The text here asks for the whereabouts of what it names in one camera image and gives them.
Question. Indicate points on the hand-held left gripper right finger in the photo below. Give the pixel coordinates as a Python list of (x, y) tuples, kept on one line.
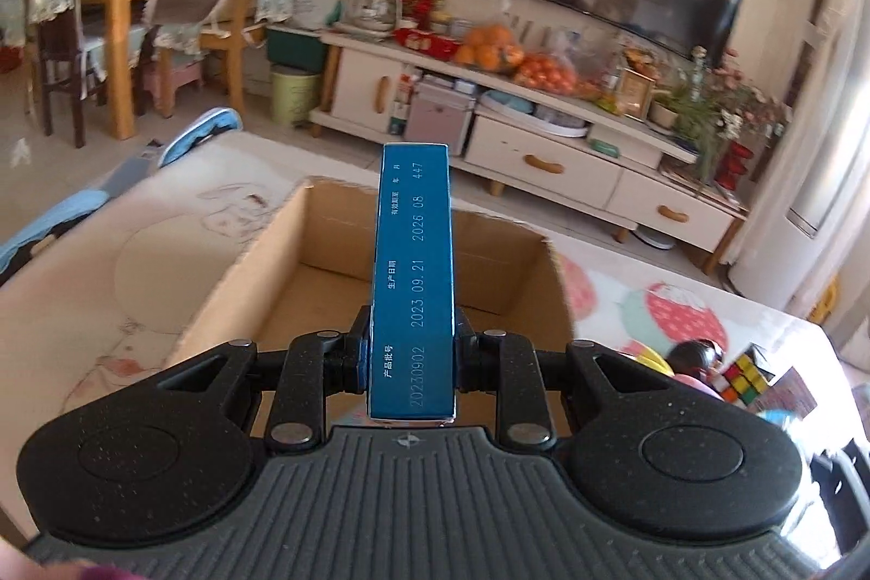
[(466, 352)]

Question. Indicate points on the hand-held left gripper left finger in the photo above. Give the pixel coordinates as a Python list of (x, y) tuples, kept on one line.
[(358, 352)]

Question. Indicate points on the cardboard box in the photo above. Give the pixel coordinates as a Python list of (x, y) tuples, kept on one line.
[(326, 294)]

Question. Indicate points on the blue rectangular carton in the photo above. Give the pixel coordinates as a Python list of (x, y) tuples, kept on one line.
[(413, 281)]

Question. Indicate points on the colourful puzzle cube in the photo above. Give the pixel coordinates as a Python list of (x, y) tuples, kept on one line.
[(744, 379)]

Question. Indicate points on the white television cabinet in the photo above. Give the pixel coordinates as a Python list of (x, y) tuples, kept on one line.
[(544, 165)]

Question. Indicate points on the dark round toy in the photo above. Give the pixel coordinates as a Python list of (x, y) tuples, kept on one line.
[(693, 357)]

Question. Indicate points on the white floor scale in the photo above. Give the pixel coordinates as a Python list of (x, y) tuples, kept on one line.
[(654, 240)]

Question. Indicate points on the pink storage case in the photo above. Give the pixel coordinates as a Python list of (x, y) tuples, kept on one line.
[(440, 119)]

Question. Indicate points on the pale green trash bin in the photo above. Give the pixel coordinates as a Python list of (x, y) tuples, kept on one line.
[(296, 96)]

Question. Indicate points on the bag of small tangerines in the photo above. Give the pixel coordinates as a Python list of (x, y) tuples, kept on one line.
[(546, 74)]

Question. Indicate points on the bag of large oranges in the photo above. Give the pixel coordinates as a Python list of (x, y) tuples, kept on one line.
[(488, 48)]

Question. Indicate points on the dark green storage box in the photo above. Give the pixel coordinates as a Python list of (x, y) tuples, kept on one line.
[(296, 48)]

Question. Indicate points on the red snack box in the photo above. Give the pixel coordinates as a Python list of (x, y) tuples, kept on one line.
[(425, 43)]

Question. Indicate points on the pink plastic stool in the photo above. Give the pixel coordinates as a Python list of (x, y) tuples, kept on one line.
[(173, 77)]

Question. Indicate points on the potted plant with dried flowers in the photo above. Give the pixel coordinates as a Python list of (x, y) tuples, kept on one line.
[(707, 111)]

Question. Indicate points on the glass kettle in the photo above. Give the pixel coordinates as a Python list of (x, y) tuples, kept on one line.
[(370, 6)]

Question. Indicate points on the white standing air conditioner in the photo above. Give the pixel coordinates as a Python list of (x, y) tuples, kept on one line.
[(802, 145)]

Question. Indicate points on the wooden dining table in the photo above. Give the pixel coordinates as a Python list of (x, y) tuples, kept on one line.
[(119, 9)]

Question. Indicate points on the gold picture frame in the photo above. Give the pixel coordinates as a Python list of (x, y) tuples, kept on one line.
[(635, 92)]

